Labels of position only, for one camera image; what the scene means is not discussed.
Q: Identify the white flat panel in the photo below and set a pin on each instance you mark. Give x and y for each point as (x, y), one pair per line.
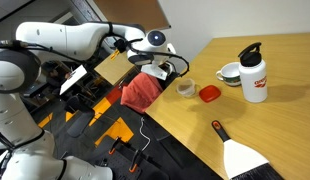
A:
(73, 80)

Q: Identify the brown cork board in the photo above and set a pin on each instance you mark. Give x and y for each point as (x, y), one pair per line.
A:
(131, 13)

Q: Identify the clear glass cup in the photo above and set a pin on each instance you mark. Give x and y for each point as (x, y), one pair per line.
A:
(186, 88)

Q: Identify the black orange clamp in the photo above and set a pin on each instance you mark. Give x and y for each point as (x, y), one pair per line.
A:
(113, 146)
(134, 161)

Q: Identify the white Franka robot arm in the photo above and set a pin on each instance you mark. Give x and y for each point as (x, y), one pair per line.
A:
(78, 36)

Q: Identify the black cushion pad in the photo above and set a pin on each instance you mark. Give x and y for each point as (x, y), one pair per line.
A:
(80, 120)

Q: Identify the small black box device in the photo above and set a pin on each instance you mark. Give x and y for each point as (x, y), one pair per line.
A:
(120, 45)

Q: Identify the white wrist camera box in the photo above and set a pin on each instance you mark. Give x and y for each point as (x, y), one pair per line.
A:
(154, 71)

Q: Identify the white wall poster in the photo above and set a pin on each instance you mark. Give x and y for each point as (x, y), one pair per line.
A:
(86, 10)

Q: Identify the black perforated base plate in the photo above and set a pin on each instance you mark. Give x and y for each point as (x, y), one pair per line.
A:
(121, 165)

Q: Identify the yellow red tag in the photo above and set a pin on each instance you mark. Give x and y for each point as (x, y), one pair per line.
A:
(115, 55)

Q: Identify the salmon pink towel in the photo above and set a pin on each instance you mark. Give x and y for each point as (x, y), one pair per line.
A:
(141, 93)

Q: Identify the white green ceramic mug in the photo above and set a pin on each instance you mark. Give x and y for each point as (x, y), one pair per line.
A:
(230, 75)

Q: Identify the white black hand brush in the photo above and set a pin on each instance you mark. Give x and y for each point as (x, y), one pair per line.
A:
(241, 156)

